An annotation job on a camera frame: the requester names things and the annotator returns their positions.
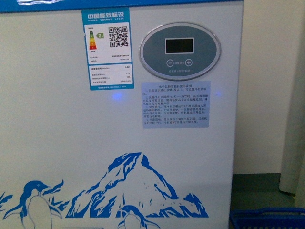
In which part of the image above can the blue plastic shopping basket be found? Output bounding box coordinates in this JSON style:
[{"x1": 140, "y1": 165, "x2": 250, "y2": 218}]
[{"x1": 230, "y1": 208, "x2": 305, "y2": 229}]

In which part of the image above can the white blue chest freezer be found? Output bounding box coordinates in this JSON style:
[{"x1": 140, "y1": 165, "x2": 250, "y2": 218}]
[{"x1": 0, "y1": 0, "x2": 244, "y2": 229}]

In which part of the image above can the energy efficiency label sticker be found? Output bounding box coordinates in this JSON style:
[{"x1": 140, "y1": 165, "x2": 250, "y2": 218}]
[{"x1": 81, "y1": 7, "x2": 134, "y2": 91}]

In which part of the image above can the instruction text sticker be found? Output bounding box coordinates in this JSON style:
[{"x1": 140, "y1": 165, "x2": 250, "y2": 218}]
[{"x1": 142, "y1": 81, "x2": 211, "y2": 129}]

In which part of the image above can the oval grey control panel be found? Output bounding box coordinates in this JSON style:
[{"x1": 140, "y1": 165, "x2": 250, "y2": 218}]
[{"x1": 139, "y1": 22, "x2": 221, "y2": 81}]

